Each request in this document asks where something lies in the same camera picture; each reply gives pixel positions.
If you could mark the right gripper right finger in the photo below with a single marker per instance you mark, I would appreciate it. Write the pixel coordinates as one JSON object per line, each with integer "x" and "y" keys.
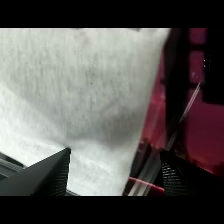
{"x": 186, "y": 178}

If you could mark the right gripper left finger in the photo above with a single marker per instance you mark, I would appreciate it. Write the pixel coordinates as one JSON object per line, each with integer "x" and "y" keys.
{"x": 43, "y": 178}

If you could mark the white garment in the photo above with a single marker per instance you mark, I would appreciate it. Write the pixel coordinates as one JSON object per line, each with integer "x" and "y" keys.
{"x": 76, "y": 93}

